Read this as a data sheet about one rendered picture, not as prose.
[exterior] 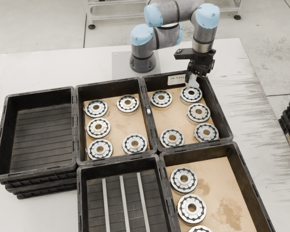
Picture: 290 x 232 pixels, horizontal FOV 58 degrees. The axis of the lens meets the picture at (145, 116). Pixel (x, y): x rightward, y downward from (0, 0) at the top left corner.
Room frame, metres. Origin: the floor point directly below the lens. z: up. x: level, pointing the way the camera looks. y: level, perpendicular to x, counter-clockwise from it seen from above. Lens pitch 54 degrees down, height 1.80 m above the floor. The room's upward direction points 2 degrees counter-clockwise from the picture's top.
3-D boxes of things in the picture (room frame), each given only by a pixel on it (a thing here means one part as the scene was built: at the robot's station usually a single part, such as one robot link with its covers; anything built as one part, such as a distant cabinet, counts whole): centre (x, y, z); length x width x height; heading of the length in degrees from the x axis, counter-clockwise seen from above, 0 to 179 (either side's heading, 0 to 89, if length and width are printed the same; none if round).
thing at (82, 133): (0.64, 0.13, 0.87); 0.40 x 0.30 x 0.11; 9
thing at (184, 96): (0.80, -0.22, 0.86); 0.10 x 0.10 x 0.01
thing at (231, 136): (0.68, -0.16, 0.92); 0.40 x 0.30 x 0.02; 9
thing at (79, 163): (0.64, 0.13, 0.92); 0.40 x 0.30 x 0.02; 9
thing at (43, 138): (0.59, 0.43, 0.87); 0.40 x 0.30 x 0.11; 9
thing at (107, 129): (0.63, 0.20, 0.86); 0.10 x 0.10 x 0.01
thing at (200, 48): (0.77, -0.22, 1.18); 0.08 x 0.08 x 0.05
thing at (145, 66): (1.12, 0.00, 0.81); 0.15 x 0.15 x 0.10
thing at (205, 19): (0.77, -0.22, 1.26); 0.09 x 0.08 x 0.11; 14
